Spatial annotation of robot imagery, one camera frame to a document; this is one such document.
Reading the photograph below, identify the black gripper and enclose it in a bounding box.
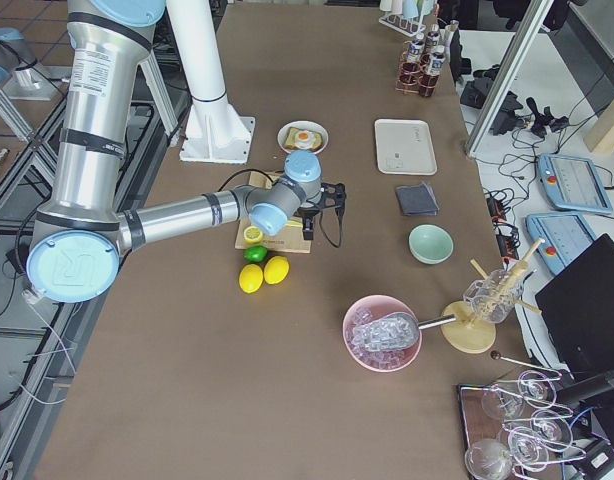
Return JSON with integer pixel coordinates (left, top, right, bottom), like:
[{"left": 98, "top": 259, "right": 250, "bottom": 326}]
[{"left": 300, "top": 182, "right": 346, "bottom": 241}]

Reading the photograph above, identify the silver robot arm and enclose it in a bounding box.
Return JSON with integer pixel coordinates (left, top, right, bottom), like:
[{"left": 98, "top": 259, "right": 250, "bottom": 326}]
[{"left": 26, "top": 1, "right": 346, "bottom": 303}]

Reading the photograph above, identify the cream rabbit tray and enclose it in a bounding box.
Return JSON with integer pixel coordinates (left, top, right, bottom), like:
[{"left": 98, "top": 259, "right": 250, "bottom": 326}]
[{"left": 374, "top": 119, "right": 437, "bottom": 176}]

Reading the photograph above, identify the wine glass tray rack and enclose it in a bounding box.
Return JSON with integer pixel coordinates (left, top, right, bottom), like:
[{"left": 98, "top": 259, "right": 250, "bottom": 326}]
[{"left": 457, "top": 368, "right": 587, "bottom": 479}]

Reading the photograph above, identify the yellow whole lemon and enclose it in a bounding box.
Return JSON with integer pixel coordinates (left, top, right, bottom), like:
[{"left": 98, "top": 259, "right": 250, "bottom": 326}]
[
  {"left": 238, "top": 263, "right": 264, "bottom": 294},
  {"left": 263, "top": 256, "right": 290, "bottom": 285}
]

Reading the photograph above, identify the halved lemon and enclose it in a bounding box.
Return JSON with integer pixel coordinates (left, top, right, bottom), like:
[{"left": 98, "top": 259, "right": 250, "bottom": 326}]
[{"left": 243, "top": 225, "right": 264, "bottom": 245}]

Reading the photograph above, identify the green lime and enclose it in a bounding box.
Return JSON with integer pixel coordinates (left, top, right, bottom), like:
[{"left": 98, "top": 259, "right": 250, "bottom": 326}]
[{"left": 244, "top": 245, "right": 268, "bottom": 263}]

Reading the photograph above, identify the bread slice under egg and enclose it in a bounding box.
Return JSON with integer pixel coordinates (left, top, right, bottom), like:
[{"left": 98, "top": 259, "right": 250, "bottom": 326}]
[{"left": 283, "top": 127, "right": 322, "bottom": 151}]

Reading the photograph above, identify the fried egg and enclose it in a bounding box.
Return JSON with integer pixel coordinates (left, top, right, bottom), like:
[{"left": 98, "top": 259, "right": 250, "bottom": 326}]
[{"left": 294, "top": 130, "right": 316, "bottom": 149}]

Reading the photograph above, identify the white round plate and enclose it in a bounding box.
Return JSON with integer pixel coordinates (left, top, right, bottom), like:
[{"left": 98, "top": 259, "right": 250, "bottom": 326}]
[{"left": 277, "top": 120, "right": 329, "bottom": 153}]

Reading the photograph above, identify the pink bowl of ice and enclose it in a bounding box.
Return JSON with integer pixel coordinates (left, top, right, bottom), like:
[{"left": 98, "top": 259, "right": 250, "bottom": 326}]
[{"left": 342, "top": 295, "right": 422, "bottom": 373}]

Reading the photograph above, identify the grey folded cloth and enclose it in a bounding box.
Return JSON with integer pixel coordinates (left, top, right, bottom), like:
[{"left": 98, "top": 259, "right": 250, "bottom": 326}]
[{"left": 396, "top": 182, "right": 439, "bottom": 216}]

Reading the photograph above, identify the mint green bowl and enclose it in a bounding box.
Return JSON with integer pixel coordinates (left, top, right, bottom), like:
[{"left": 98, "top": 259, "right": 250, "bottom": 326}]
[{"left": 408, "top": 224, "right": 454, "bottom": 265}]

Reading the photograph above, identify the steel ice scoop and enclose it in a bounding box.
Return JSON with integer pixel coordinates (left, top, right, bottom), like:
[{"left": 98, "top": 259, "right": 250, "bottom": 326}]
[{"left": 349, "top": 312, "right": 457, "bottom": 352}]

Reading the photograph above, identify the wooden mug tree stand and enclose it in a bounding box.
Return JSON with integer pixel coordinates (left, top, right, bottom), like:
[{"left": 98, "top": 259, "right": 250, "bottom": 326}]
[{"left": 441, "top": 238, "right": 545, "bottom": 354}]

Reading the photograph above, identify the glass mug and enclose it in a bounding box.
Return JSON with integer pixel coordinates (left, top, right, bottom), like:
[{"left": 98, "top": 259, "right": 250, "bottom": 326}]
[{"left": 463, "top": 269, "right": 523, "bottom": 324}]

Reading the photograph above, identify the tea bottle white cap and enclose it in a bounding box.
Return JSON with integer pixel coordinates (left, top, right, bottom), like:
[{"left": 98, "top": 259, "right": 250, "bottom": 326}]
[{"left": 402, "top": 39, "right": 424, "bottom": 84}]

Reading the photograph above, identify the blue teach pendant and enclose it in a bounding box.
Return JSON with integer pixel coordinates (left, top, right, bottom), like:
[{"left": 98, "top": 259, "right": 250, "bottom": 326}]
[
  {"left": 525, "top": 212, "right": 597, "bottom": 275},
  {"left": 537, "top": 154, "right": 613, "bottom": 214}
]

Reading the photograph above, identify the black monitor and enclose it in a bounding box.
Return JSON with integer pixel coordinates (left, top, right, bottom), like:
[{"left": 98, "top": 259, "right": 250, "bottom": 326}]
[{"left": 536, "top": 234, "right": 614, "bottom": 373}]

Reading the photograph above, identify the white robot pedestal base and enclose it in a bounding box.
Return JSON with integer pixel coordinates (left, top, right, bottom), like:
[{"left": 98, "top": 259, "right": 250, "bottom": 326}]
[{"left": 166, "top": 0, "right": 255, "bottom": 164}]

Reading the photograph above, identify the copper wire bottle rack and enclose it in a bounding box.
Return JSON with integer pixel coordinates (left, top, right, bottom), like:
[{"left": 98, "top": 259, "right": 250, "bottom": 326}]
[{"left": 395, "top": 30, "right": 449, "bottom": 95}]

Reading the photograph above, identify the white wire cup rack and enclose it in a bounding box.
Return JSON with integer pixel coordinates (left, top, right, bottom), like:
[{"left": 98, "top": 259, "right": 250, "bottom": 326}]
[{"left": 379, "top": 0, "right": 437, "bottom": 38}]

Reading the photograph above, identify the aluminium frame post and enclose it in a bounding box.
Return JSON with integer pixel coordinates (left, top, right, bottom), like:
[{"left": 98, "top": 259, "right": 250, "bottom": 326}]
[{"left": 465, "top": 0, "right": 553, "bottom": 158}]

